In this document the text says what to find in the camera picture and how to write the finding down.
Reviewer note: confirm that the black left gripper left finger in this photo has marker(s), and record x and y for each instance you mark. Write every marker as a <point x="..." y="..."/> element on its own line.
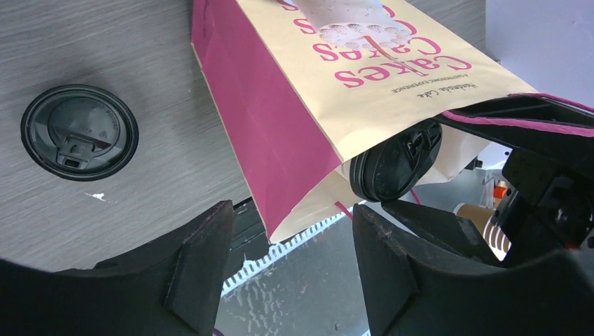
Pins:
<point x="169" y="286"/>

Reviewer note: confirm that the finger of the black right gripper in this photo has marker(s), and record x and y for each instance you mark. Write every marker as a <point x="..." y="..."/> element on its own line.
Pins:
<point x="444" y="229"/>
<point x="558" y="129"/>

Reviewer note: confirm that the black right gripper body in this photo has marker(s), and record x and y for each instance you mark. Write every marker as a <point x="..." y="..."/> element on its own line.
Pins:
<point x="547" y="207"/>

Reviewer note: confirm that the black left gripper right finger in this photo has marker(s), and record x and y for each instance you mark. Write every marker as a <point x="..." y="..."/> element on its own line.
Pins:
<point x="413" y="287"/>

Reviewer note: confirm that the yellow pink paper bag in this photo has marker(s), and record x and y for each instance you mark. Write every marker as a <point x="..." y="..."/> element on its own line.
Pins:
<point x="303" y="87"/>

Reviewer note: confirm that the stack of black cup lids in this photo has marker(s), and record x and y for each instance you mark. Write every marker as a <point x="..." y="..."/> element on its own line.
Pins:
<point x="79" y="132"/>

